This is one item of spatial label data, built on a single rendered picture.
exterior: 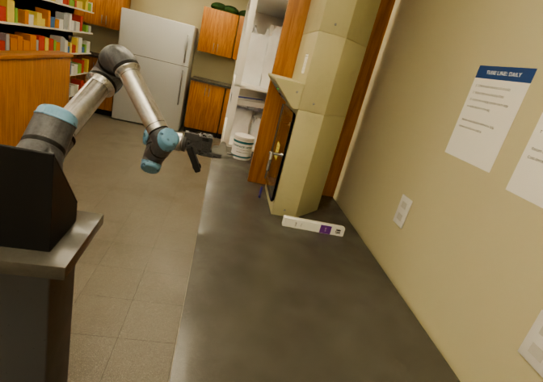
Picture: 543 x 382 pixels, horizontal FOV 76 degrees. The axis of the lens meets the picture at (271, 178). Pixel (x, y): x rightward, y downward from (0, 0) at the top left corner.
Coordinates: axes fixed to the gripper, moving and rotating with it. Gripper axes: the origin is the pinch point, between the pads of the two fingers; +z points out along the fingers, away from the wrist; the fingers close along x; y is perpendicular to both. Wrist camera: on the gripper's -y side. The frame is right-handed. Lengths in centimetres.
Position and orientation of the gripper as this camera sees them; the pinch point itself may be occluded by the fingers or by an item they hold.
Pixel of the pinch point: (229, 157)
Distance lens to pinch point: 149.1
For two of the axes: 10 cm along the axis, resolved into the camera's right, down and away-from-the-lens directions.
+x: -1.0, -3.5, 9.3
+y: 2.3, -9.2, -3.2
